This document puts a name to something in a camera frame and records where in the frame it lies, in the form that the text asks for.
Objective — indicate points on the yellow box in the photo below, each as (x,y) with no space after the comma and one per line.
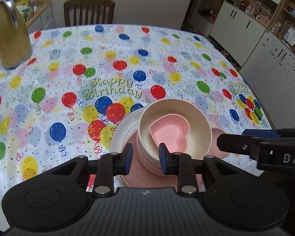
(22,1)

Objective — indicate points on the large white plate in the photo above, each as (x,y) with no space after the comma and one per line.
(120,132)

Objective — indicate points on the pink bear-shaped plate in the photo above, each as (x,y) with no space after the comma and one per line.
(137,177)

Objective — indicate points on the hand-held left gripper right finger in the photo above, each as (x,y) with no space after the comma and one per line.
(163,161)

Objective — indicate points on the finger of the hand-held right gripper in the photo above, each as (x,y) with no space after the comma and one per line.
(260,133)
(236,143)

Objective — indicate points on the dark wooden chair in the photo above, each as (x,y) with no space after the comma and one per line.
(88,2)

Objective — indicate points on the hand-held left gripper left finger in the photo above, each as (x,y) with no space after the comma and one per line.
(128,158)

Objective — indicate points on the white cupboard with stickers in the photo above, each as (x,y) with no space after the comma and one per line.
(272,73)

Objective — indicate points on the wooden top drawer cabinet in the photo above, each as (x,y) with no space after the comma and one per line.
(45,17)

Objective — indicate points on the balloon print tablecloth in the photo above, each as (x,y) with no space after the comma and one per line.
(64,78)

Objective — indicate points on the pink bowl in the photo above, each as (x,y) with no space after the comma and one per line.
(147,164)

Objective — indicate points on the cream bowl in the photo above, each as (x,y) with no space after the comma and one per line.
(147,132)

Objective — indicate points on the gold thermos jug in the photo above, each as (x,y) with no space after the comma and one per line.
(12,41)

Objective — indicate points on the pink heart-shaped dish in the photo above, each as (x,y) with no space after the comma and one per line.
(167,135)

